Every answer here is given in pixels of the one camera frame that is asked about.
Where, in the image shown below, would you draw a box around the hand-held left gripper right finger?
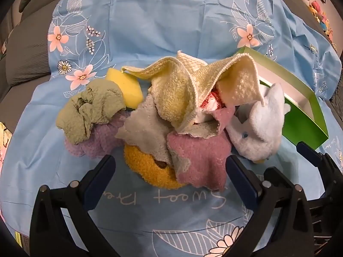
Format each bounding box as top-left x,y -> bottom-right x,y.
226,155 -> 314,257

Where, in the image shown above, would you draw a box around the pink and grey cloth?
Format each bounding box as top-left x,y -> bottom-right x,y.
115,96 -> 237,192

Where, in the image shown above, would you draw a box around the sage green cloth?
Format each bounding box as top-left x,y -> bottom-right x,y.
55,80 -> 126,145

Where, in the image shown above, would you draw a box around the green cardboard box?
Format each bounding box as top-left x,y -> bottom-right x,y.
236,46 -> 329,150

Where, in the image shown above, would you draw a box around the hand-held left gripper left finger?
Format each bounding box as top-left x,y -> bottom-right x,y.
29,154 -> 116,257

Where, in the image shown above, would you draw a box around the red and white knitted item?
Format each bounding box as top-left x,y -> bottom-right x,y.
202,90 -> 223,112

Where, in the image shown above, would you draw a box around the light blue plush dolphin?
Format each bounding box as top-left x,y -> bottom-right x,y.
226,82 -> 292,164

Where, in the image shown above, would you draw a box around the yellow plush toy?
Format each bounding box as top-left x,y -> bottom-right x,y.
123,143 -> 188,191

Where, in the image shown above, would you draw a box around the row of colourful plush toys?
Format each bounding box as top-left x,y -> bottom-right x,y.
293,0 -> 337,45

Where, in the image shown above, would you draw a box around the cream knitted cloth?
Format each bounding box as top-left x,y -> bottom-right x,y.
176,50 -> 265,108

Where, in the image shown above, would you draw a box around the purple cloth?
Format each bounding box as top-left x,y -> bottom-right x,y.
65,110 -> 132,159

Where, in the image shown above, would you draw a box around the pale yellow towel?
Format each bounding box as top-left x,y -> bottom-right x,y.
120,56 -> 200,135

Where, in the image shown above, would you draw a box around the pale patterned cloth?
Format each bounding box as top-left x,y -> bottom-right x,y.
0,122 -> 13,166

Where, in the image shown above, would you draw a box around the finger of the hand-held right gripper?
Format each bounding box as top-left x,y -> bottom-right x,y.
263,167 -> 294,186
296,141 -> 343,193

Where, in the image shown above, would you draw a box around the light blue floral sheet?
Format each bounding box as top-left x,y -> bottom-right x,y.
0,0 -> 343,257

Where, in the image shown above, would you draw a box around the yellow sponge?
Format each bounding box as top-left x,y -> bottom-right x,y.
105,68 -> 144,109

